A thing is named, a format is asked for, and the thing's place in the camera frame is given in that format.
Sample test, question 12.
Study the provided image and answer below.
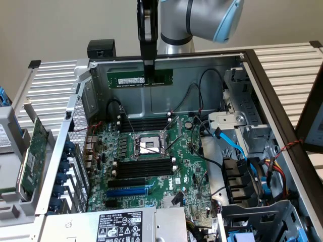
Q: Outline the thin red wire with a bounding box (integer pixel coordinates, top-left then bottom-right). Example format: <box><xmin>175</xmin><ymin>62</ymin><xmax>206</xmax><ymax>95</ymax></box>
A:
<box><xmin>88</xmin><ymin>122</ymin><xmax>103</xmax><ymax>133</ymax></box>

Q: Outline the black yellow wire bundle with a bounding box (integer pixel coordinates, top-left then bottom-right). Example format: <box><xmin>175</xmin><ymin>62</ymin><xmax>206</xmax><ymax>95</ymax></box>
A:
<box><xmin>186</xmin><ymin>218</ymin><xmax>220</xmax><ymax>242</ymax></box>

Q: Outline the silver socket cover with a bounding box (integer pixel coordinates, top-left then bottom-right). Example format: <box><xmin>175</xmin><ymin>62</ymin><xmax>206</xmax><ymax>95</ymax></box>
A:
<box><xmin>163</xmin><ymin>115</ymin><xmax>183</xmax><ymax>147</ymax></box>

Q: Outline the green graphics card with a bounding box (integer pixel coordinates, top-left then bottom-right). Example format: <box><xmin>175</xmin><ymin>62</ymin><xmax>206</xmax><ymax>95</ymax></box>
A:
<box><xmin>15</xmin><ymin>102</ymin><xmax>51</xmax><ymax>201</ymax></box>

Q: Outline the black looped wire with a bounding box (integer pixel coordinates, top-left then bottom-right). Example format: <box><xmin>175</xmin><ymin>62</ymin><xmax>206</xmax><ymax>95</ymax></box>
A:
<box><xmin>173</xmin><ymin>82</ymin><xmax>202</xmax><ymax>114</ymax></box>
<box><xmin>198</xmin><ymin>68</ymin><xmax>226</xmax><ymax>114</ymax></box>

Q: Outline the silver power supply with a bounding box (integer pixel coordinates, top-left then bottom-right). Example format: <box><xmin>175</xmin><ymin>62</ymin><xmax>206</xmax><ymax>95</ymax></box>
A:
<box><xmin>35</xmin><ymin>205</ymin><xmax>189</xmax><ymax>242</ymax></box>

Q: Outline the silver drive cage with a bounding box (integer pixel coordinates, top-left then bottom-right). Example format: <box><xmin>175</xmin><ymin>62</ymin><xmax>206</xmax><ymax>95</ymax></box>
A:
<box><xmin>208</xmin><ymin>67</ymin><xmax>276</xmax><ymax>162</ymax></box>

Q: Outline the silver locking lever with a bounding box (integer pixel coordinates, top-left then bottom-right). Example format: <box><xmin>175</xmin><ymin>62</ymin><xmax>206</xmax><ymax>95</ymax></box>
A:
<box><xmin>164</xmin><ymin>135</ymin><xmax>183</xmax><ymax>153</ymax></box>
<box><xmin>123</xmin><ymin>110</ymin><xmax>138</xmax><ymax>138</ymax></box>
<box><xmin>133</xmin><ymin>141</ymin><xmax>162</xmax><ymax>154</ymax></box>

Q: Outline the red black twisted wire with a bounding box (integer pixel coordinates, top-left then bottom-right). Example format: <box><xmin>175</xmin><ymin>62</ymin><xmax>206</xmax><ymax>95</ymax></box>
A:
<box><xmin>274</xmin><ymin>139</ymin><xmax>303</xmax><ymax>160</ymax></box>

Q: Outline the silver rear port block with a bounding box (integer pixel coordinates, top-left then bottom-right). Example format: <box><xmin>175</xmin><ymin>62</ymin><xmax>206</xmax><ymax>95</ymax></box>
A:
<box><xmin>84</xmin><ymin>135</ymin><xmax>98</xmax><ymax>170</ymax></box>

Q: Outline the grey parts rack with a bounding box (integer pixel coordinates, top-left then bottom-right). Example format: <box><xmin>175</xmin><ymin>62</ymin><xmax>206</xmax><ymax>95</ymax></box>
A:
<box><xmin>0</xmin><ymin>105</ymin><xmax>60</xmax><ymax>225</ymax></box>

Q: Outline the black wire with plug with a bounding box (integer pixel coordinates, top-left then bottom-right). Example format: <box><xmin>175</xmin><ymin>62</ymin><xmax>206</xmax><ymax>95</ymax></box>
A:
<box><xmin>106</xmin><ymin>99</ymin><xmax>126</xmax><ymax>120</ymax></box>

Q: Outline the black framed panel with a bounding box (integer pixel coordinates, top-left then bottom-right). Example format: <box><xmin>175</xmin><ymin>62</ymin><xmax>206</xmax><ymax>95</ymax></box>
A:
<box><xmin>294</xmin><ymin>64</ymin><xmax>323</xmax><ymax>152</ymax></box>

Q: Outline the black box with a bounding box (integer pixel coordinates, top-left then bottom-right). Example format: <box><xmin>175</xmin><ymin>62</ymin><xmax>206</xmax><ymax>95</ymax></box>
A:
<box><xmin>86</xmin><ymin>39</ymin><xmax>117</xmax><ymax>58</ymax></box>

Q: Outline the blue SATA wire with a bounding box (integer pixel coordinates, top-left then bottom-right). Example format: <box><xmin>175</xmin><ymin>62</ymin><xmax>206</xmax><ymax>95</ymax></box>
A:
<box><xmin>213</xmin><ymin>127</ymin><xmax>257</xmax><ymax>182</ymax></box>

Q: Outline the black SATA wire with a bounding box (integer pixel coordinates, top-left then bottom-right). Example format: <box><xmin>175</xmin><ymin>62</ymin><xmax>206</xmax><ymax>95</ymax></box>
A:
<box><xmin>190</xmin><ymin>114</ymin><xmax>224</xmax><ymax>169</ymax></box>

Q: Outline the blue drive rail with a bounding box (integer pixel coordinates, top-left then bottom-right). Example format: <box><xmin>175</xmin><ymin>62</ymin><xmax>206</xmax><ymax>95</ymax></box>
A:
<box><xmin>228</xmin><ymin>231</ymin><xmax>256</xmax><ymax>242</ymax></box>

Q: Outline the coloured power wire bundle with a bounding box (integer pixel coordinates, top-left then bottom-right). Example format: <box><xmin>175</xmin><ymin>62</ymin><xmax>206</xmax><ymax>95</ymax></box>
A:
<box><xmin>263</xmin><ymin>155</ymin><xmax>290</xmax><ymax>200</ymax></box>

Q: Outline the black angled connector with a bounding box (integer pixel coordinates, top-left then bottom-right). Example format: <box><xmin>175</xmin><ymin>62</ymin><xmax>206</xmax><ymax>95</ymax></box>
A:
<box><xmin>171</xmin><ymin>191</ymin><xmax>184</xmax><ymax>206</ymax></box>

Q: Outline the long black expansion slot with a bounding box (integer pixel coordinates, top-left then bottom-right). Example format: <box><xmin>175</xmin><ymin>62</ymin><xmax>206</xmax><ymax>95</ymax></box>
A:
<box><xmin>107</xmin><ymin>177</ymin><xmax>146</xmax><ymax>189</ymax></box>

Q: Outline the grey disk bay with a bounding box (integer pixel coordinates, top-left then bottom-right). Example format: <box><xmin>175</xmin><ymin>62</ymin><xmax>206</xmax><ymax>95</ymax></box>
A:
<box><xmin>217</xmin><ymin>199</ymin><xmax>312</xmax><ymax>242</ymax></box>

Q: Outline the green motherboard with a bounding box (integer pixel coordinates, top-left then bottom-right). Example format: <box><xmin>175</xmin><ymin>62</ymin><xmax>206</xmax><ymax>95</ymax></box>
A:
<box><xmin>87</xmin><ymin>114</ymin><xmax>214</xmax><ymax>222</ymax></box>

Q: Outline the silver chipset heatsink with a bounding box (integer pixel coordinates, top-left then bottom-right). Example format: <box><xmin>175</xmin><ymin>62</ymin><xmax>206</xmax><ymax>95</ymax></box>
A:
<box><xmin>162</xmin><ymin>194</ymin><xmax>184</xmax><ymax>208</ymax></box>

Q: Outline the black fan shroud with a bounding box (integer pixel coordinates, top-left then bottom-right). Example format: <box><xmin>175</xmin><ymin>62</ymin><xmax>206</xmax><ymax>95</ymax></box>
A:
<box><xmin>221</xmin><ymin>156</ymin><xmax>264</xmax><ymax>205</ymax></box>

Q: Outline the open PC case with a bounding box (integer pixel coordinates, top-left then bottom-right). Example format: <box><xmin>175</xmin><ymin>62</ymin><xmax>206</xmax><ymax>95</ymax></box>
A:
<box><xmin>35</xmin><ymin>49</ymin><xmax>323</xmax><ymax>242</ymax></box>

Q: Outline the silver disk drive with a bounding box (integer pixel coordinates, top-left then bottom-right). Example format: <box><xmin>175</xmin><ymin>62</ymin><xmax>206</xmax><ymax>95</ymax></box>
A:
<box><xmin>0</xmin><ymin>123</ymin><xmax>13</xmax><ymax>155</ymax></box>

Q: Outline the CPU socket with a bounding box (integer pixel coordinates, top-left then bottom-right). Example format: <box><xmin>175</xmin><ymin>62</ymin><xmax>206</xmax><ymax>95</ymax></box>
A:
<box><xmin>131</xmin><ymin>132</ymin><xmax>169</xmax><ymax>161</ymax></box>

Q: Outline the blue plastic piece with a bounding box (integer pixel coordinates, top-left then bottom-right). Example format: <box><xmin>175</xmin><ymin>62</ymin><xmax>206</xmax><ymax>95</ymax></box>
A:
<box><xmin>0</xmin><ymin>85</ymin><xmax>13</xmax><ymax>108</ymax></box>

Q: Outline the blue expansion slot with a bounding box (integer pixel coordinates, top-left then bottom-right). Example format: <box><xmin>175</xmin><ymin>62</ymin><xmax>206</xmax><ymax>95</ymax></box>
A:
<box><xmin>105</xmin><ymin>186</ymin><xmax>149</xmax><ymax>199</ymax></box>

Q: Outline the green RAM memory stick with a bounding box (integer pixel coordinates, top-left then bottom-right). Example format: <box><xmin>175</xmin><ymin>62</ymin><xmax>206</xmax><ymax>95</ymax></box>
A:
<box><xmin>113</xmin><ymin>157</ymin><xmax>177</xmax><ymax>168</ymax></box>

